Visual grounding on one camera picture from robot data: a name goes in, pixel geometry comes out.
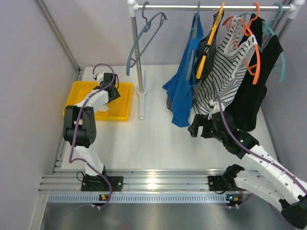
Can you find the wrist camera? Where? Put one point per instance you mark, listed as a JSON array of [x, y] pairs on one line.
[[215, 108], [99, 77]]

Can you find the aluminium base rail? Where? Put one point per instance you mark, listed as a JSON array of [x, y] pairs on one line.
[[136, 180]]

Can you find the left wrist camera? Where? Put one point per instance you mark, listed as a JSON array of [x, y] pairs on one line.
[[99, 77]]

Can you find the clothes rack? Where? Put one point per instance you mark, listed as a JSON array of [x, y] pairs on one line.
[[134, 58]]

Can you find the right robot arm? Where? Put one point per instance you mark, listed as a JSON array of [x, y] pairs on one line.
[[258, 172]]

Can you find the slotted cable duct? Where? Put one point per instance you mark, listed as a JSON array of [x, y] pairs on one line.
[[144, 198]]

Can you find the grey-blue hanger with blue top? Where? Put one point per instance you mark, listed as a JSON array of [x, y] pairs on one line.
[[194, 35]]

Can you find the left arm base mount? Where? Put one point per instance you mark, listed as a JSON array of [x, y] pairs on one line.
[[97, 183]]

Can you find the blue tank top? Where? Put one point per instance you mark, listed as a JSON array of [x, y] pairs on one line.
[[179, 91]]

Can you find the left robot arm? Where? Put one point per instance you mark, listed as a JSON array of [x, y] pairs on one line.
[[80, 126]]

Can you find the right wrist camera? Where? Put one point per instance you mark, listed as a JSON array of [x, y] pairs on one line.
[[215, 108]]

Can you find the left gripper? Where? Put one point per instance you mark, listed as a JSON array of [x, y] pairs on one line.
[[114, 93]]

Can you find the yellow hanger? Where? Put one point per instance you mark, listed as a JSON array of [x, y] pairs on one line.
[[211, 38]]

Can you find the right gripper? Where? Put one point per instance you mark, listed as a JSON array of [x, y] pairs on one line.
[[200, 120]]

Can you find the dark striped tank top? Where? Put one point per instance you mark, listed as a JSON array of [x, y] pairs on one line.
[[195, 65]]

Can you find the white striped tank top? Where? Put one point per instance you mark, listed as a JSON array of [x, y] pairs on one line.
[[229, 68]]

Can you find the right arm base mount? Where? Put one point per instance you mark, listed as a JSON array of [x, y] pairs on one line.
[[222, 183]]

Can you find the black tank top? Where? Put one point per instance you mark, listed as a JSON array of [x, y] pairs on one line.
[[248, 99]]

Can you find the teal hanger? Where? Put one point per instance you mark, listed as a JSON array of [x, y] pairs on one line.
[[280, 57]]

